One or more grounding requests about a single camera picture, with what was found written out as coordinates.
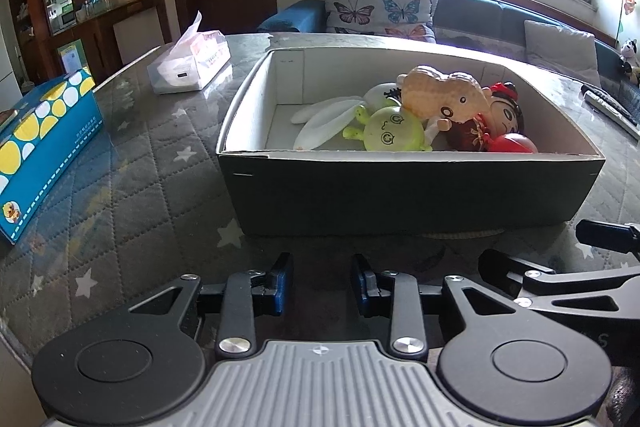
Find remote control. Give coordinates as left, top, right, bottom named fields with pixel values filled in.
left=581, top=83, right=640, bottom=128

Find green round toy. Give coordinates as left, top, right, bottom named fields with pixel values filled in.
left=342, top=103, right=434, bottom=153

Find white plain cushion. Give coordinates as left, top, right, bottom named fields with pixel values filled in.
left=524, top=20, right=599, bottom=84

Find blue sofa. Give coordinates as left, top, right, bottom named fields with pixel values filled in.
left=257, top=0, right=640, bottom=108

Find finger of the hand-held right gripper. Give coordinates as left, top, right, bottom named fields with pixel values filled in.
left=477, top=249, right=640, bottom=314
left=575, top=219, right=640, bottom=259

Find white rabbit toy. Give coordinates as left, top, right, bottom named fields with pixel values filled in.
left=291, top=82, right=402, bottom=152

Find black and white cow plush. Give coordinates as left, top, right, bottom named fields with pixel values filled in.
left=619, top=38, right=640, bottom=86

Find white tissue pack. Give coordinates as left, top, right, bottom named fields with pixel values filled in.
left=146, top=11, right=233, bottom=96

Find white refrigerator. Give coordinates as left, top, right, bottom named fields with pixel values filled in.
left=0, top=52, right=24, bottom=108

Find red round toy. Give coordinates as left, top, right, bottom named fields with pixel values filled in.
left=487, top=133, right=539, bottom=154

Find blue dotted tissue box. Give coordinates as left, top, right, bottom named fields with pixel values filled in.
left=0, top=67, right=105, bottom=246

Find grey cardboard box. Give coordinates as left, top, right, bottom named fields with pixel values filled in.
left=216, top=47, right=607, bottom=239

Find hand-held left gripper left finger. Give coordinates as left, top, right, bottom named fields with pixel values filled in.
left=127, top=252, right=296, bottom=361

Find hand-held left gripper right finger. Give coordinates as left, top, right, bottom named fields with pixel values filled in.
left=349, top=253, right=518, bottom=361

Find peanut shaped toy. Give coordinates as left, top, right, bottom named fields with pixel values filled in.
left=397, top=65, right=489, bottom=130

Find dark wooden sideboard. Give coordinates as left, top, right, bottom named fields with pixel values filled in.
left=47, top=0, right=169, bottom=84

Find black-haired doll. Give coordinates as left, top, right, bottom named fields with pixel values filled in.
left=445, top=81, right=527, bottom=152

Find blue-bordered paper sheet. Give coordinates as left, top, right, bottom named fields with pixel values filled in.
left=56, top=39, right=87, bottom=76

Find butterfly print cushion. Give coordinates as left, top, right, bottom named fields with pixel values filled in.
left=324, top=0, right=444, bottom=44

